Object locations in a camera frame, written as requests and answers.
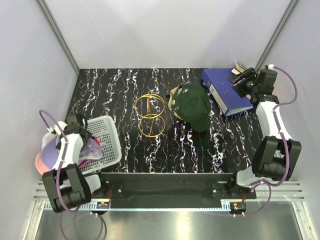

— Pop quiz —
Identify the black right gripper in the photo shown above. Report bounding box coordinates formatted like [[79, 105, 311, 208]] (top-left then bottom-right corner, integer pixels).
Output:
[[226, 67, 259, 99]]

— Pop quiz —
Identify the purple cap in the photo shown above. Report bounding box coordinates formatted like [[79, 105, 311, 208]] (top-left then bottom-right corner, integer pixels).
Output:
[[40, 136, 103, 170]]

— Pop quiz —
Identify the dark green cap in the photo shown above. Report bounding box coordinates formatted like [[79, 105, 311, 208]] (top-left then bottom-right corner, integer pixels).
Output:
[[172, 83, 211, 133]]

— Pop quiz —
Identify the beige baseball cap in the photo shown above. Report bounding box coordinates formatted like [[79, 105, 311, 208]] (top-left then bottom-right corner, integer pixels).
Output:
[[168, 86, 181, 111]]

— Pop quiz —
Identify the red mesh cap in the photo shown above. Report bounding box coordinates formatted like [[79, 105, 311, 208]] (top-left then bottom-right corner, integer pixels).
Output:
[[91, 136, 101, 147]]

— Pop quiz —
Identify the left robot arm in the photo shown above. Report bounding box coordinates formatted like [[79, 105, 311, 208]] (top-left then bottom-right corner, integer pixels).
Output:
[[42, 113, 108, 213]]

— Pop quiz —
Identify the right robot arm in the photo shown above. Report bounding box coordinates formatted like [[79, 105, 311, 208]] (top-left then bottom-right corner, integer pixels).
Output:
[[226, 64, 302, 199]]

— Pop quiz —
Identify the stack of books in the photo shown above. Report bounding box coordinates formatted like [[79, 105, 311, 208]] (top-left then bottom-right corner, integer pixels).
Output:
[[231, 61, 248, 75]]

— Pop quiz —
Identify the blue binder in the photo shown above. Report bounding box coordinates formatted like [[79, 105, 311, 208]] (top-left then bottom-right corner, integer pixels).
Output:
[[201, 68, 254, 117]]

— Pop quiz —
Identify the white plastic basket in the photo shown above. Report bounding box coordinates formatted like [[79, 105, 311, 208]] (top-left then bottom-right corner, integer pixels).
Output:
[[42, 115, 122, 175]]

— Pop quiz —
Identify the pink cap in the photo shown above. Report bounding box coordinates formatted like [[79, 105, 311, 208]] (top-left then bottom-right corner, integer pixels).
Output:
[[34, 152, 51, 175]]

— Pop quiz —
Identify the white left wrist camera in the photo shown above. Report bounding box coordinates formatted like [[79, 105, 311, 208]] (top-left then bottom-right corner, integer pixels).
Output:
[[47, 121, 67, 136]]

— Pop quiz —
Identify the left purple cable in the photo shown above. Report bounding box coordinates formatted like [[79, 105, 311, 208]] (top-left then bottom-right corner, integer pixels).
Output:
[[39, 109, 78, 213]]

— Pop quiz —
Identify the purple cable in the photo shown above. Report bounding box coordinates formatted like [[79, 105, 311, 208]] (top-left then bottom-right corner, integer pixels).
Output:
[[249, 65, 299, 187], [39, 109, 78, 213]]

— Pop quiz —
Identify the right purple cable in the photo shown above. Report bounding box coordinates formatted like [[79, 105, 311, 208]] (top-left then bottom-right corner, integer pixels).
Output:
[[249, 65, 299, 187]]

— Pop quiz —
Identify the black wire hat stand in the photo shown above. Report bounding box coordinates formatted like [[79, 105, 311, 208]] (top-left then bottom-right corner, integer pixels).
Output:
[[173, 117, 193, 131]]

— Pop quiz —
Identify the gold wire hat stand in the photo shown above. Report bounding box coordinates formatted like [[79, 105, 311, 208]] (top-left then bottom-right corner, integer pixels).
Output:
[[133, 90, 166, 138]]

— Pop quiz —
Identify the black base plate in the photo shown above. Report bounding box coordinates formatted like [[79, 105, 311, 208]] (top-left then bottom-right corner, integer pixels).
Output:
[[100, 172, 257, 211]]

